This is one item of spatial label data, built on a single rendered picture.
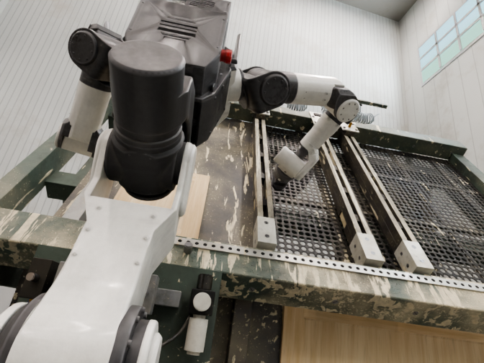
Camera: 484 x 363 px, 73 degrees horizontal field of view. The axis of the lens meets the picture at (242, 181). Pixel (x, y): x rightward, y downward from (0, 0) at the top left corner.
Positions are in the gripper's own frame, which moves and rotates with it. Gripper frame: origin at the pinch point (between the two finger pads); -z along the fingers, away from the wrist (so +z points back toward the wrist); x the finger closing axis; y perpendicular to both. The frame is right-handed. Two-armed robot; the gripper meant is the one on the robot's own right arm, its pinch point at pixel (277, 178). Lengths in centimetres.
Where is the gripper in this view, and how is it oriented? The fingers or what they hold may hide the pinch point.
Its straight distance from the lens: 139.6
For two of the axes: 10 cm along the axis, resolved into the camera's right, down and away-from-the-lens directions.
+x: 1.5, -9.6, 2.3
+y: -9.8, -1.7, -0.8
